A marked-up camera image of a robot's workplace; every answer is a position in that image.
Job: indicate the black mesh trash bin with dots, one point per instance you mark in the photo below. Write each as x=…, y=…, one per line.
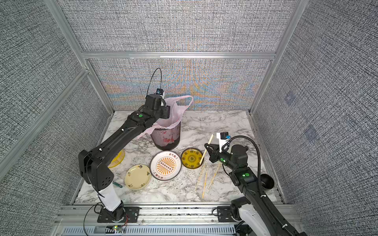
x=167, y=139

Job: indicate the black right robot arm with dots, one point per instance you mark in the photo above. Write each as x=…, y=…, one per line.
x=255, y=208

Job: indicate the black round object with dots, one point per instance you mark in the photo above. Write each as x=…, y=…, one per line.
x=267, y=181

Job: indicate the yellow bamboo steamer basket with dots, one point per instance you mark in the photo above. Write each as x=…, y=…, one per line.
x=117, y=159

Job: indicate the white plate with orange sunburst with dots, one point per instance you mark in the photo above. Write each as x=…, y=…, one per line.
x=165, y=165

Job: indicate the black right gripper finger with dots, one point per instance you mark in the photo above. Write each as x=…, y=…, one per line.
x=212, y=148
x=214, y=157

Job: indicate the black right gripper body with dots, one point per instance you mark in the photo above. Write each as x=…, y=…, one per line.
x=226, y=159

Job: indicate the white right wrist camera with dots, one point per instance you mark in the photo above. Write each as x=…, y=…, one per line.
x=223, y=138

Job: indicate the small green object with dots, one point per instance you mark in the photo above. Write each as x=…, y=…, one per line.
x=117, y=184

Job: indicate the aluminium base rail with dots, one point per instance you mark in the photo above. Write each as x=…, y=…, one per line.
x=151, y=219

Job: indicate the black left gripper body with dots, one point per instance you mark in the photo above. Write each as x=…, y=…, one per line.
x=165, y=113

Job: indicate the aluminium enclosure frame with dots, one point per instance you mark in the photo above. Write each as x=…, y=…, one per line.
x=68, y=68

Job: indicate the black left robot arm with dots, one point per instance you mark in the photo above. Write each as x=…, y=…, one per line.
x=93, y=164

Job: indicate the pink plastic bin bag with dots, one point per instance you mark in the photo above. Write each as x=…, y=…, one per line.
x=176, y=114

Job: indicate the cream small plate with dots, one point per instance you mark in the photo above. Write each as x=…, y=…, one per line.
x=138, y=177

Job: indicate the disposable chopsticks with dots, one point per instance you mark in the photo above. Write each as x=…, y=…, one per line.
x=200, y=176
x=204, y=153
x=214, y=176
x=205, y=182

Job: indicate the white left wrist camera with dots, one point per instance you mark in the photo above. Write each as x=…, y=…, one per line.
x=160, y=92

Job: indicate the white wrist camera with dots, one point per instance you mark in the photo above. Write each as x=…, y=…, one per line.
x=160, y=92
x=223, y=138

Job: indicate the yellow dark patterned small plate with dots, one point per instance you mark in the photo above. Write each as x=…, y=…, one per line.
x=191, y=158

